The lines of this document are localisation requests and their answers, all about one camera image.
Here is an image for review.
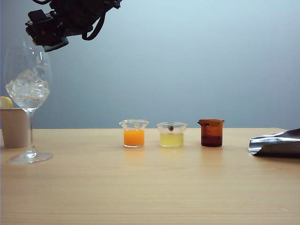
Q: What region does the looped black cable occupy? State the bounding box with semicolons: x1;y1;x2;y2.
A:
81;10;106;41

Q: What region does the clear cup with pale juice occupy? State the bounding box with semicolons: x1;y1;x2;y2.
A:
156;121;188;148

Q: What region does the silver foil bag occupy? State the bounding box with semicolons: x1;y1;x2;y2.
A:
249;128;300;159

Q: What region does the clear cup with orange juice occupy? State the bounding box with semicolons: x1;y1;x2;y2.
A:
119;119;150;148

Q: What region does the beige paper cup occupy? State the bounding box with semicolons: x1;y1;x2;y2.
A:
0;107;29;149

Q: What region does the yellow lemon slice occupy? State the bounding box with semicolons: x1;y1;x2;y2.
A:
0;96;14;109

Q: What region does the clear wine glass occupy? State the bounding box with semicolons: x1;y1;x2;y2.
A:
3;44;54;165

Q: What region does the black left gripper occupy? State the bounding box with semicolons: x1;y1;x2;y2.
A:
43;0;121;53

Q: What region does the amber glass measuring cup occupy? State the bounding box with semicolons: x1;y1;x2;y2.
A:
197;119;225;148

